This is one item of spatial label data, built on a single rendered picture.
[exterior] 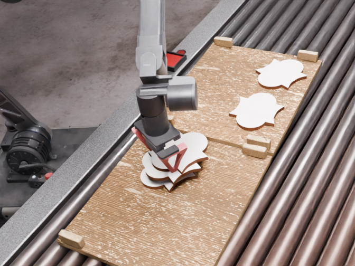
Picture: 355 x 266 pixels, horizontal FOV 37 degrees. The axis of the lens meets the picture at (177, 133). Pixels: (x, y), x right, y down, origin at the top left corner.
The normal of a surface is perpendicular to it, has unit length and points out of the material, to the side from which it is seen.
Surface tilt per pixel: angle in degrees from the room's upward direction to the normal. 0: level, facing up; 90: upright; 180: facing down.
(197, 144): 0
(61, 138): 0
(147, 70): 29
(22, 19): 0
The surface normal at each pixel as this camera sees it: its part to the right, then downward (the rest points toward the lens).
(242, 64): -0.14, -0.74
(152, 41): -0.11, -0.32
